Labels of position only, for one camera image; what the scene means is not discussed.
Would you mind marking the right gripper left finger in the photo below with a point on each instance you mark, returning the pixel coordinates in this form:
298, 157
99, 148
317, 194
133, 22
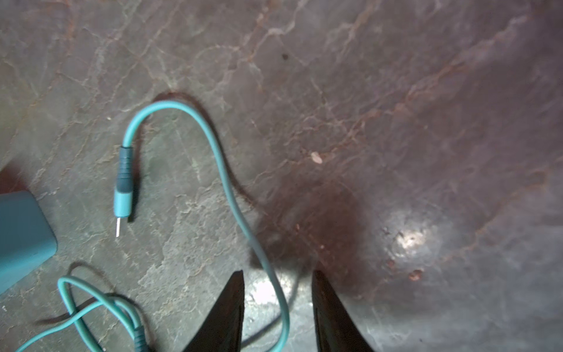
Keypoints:
223, 327

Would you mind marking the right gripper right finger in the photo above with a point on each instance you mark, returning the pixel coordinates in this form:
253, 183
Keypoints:
334, 328

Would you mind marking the teal power strip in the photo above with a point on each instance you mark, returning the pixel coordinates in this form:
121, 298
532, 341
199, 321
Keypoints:
27, 240

